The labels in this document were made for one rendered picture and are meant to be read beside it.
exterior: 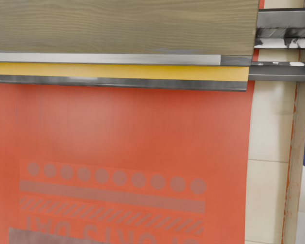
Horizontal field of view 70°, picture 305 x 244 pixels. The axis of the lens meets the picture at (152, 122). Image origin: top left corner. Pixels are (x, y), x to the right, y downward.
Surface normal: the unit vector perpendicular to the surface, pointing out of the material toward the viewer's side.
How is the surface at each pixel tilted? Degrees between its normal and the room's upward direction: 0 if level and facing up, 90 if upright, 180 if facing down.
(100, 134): 0
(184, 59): 10
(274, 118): 0
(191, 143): 0
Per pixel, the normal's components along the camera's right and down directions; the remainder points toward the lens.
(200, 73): -0.18, 0.22
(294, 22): -0.15, 0.75
